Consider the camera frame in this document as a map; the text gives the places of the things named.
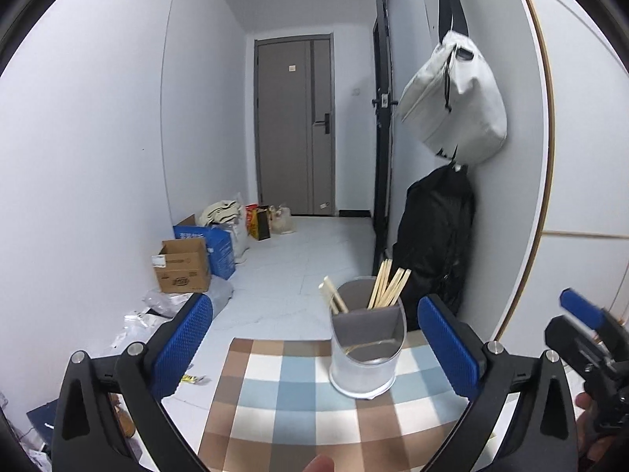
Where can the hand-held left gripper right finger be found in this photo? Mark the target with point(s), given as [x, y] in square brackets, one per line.
[449, 349]

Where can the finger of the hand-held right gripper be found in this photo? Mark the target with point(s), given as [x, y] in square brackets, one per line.
[582, 307]

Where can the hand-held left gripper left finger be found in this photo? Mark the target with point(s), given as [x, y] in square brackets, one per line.
[182, 344]

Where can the bunch of wooden chopsticks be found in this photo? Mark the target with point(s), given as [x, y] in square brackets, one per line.
[388, 287]

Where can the grey white utensil holder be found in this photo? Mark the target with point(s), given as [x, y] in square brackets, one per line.
[363, 373]

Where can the light wooden chopstick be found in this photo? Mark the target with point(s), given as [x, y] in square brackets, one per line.
[336, 294]
[328, 297]

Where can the person's right hand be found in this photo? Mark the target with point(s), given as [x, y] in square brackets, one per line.
[585, 432]

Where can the person's left hand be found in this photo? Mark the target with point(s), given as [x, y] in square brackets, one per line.
[318, 464]

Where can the yellow wrapper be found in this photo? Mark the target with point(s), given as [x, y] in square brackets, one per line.
[194, 378]

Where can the crumpled clear plastic wrapping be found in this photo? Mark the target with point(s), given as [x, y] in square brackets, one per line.
[157, 305]

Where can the brown cardboard box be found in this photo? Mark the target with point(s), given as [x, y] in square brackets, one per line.
[182, 270]

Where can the brown object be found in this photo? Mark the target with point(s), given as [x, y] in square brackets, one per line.
[125, 418]

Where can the blue cardboard box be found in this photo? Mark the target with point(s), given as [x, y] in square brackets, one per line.
[221, 250]

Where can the black backpack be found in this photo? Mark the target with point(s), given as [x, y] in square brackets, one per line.
[432, 236]

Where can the white plastic bag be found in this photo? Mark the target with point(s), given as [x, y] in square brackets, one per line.
[241, 241]

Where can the checked tablecloth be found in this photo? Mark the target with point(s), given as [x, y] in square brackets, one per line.
[295, 403]

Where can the beige cloth bundle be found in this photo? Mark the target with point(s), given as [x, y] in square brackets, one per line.
[218, 211]

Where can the red snack bag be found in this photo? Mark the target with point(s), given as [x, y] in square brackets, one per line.
[250, 216]

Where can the white wardrobe with wooden trim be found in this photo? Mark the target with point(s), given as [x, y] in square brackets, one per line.
[580, 157]

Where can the dark blue folder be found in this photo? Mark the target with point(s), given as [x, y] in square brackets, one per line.
[44, 418]

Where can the beige plastic bag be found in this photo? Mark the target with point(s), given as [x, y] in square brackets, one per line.
[282, 221]

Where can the black door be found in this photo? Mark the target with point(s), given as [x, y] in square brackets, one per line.
[382, 167]

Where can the grey door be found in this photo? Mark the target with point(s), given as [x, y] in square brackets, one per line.
[285, 147]

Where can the light grey hanging bag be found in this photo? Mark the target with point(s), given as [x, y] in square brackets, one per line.
[452, 103]

